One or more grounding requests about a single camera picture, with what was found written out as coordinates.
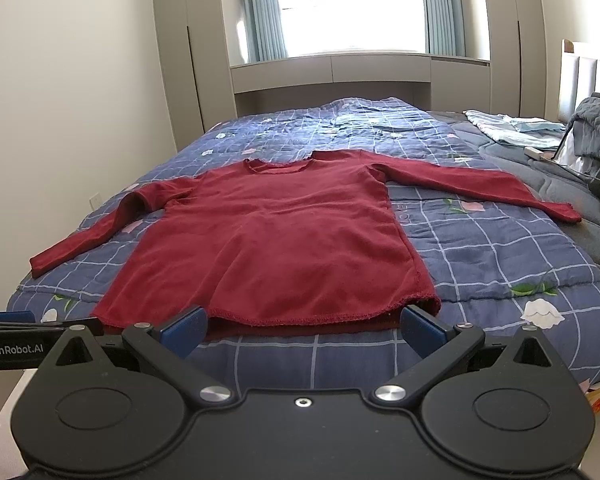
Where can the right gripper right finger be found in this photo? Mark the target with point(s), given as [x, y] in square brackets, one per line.
[444, 351]

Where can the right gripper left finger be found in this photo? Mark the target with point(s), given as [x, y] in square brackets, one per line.
[162, 351]

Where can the red long-sleeve sweater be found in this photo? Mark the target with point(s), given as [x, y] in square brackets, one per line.
[281, 248]

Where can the blue plaid floral quilt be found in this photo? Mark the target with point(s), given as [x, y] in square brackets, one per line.
[495, 265]

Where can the grey quilted bed cover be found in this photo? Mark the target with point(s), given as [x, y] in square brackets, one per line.
[547, 180]

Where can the white charger block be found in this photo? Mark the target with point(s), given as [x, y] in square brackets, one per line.
[536, 154]

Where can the light blue folded cloth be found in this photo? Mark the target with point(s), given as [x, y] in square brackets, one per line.
[525, 132]

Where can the beige window bench cabinet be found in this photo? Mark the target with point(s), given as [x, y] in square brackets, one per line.
[429, 82]

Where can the padded grey wooden headboard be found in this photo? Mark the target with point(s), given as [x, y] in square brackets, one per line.
[579, 76]

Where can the beige right wardrobe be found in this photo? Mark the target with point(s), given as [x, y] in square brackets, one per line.
[517, 57]

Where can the beige wardrobe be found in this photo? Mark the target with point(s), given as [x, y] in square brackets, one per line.
[517, 57]
[195, 66]

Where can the right teal curtain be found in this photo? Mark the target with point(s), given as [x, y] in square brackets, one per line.
[445, 33]

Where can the teal curtain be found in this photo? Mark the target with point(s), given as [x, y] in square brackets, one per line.
[445, 33]
[264, 31]

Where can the left teal curtain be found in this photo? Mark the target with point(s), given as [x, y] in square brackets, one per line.
[264, 31]

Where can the beige left wardrobe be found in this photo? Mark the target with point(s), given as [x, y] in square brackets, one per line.
[195, 66]

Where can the white wall socket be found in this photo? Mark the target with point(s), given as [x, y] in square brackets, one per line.
[95, 201]

